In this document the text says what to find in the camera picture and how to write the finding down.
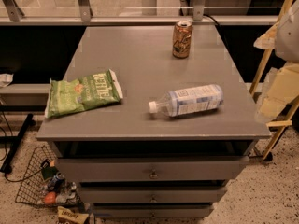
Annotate orange patterned drink can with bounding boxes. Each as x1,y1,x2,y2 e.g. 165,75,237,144
172,21,192,59

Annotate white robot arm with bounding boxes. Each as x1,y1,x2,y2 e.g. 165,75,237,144
253,0,299,123

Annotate clear plastic bottle blue label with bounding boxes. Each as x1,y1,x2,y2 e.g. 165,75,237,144
149,84,223,117

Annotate blue can in basket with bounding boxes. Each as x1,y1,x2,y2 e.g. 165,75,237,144
47,172,64,191

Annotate grey drawer cabinet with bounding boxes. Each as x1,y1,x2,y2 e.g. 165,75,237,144
37,25,269,209

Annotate top grey drawer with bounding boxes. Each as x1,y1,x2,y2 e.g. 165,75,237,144
55,156,249,182

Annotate grey drawer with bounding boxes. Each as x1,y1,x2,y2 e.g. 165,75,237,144
78,186,227,203
93,205,213,218
55,156,249,182

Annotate green kettle chips bag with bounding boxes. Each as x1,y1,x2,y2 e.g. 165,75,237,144
45,69,123,119

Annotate middle grey drawer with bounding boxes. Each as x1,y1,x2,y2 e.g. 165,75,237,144
78,186,227,203

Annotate bottom grey drawer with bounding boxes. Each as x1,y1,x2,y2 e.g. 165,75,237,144
93,205,213,218

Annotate orange fruit in basket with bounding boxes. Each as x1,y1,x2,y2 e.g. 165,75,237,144
44,192,56,205

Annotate black stand leg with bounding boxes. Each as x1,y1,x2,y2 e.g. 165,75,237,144
0,114,35,174

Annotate yellow snack bag on floor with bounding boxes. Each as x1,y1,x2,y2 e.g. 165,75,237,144
57,206,89,224

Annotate white crumpled paper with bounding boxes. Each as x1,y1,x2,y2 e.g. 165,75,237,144
0,74,13,88

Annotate metal railing with glass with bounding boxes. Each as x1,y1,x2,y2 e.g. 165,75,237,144
0,0,296,26

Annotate black wire basket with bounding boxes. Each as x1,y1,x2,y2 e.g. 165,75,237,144
15,147,80,208

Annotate yellow wooden ladder frame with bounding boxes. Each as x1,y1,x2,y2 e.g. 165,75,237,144
249,0,299,161

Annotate black cable on floor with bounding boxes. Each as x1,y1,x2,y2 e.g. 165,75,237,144
0,100,50,184

